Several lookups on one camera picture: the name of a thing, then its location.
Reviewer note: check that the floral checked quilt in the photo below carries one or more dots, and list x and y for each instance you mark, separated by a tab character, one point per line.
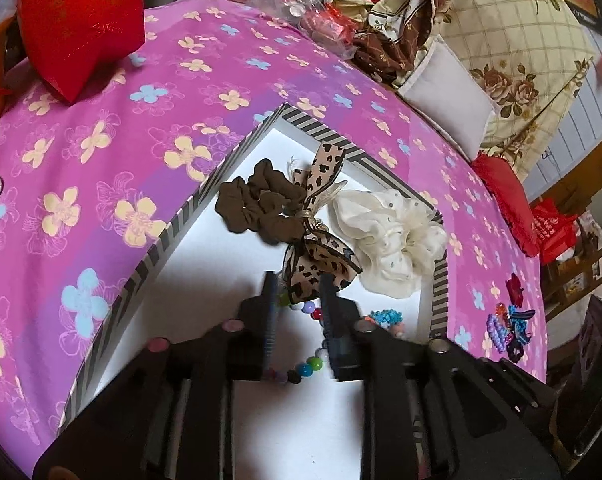
511	35

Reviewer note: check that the small white pillow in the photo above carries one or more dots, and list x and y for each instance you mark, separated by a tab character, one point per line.
451	95

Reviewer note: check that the pink floral bed sheet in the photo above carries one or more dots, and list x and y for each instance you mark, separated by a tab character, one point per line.
131	160

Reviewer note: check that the red ruffled cushion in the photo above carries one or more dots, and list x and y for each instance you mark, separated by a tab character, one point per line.
506	200

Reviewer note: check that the black scrunchie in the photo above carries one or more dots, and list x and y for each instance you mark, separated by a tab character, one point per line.
516	350

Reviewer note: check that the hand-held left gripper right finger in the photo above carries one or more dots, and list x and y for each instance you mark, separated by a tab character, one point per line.
328	310

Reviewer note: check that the brown scrunchie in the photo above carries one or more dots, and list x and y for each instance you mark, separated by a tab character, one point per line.
261	205

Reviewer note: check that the red gift bag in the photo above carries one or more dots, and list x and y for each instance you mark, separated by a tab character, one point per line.
81	15

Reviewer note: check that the red plastic packet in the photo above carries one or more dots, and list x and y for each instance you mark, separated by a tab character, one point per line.
331	25

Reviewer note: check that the red shopping bag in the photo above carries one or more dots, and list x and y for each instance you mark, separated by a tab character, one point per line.
553	225

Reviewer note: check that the blue striped hair bow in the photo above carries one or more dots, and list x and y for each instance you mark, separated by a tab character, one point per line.
523	317

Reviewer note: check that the wooden chair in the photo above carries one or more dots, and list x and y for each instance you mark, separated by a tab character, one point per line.
576	270

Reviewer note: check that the leopard print hair bow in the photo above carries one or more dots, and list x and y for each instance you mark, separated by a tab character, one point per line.
321	255

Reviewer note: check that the red satin bow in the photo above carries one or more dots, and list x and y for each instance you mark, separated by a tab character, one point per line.
515	287

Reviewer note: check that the white slatted headboard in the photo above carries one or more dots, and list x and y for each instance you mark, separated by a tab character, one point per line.
581	125

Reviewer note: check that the cream dotted scrunchie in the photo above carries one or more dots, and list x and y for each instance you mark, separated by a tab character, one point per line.
391	235

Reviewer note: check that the striped cardboard box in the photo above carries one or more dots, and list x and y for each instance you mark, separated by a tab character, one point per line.
206	270

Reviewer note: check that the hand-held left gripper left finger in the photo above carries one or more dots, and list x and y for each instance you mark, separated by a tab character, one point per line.
270	310

